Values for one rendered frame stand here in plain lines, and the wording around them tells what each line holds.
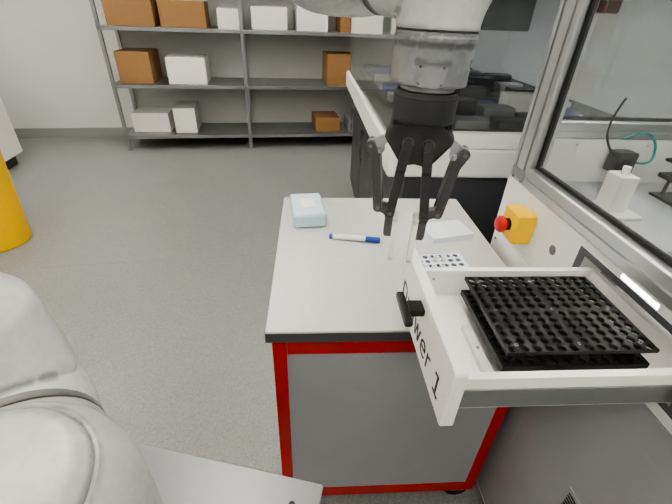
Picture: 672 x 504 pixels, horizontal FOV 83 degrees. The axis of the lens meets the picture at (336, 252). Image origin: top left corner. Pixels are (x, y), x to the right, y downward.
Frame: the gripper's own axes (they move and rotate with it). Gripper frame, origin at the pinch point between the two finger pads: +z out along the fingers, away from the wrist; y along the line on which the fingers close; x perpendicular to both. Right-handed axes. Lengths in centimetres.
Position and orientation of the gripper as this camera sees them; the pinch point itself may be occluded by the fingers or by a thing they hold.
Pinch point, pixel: (402, 236)
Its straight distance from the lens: 56.4
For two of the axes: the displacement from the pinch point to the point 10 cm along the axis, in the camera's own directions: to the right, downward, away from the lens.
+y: 9.8, 1.4, -1.3
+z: -0.5, 8.4, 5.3
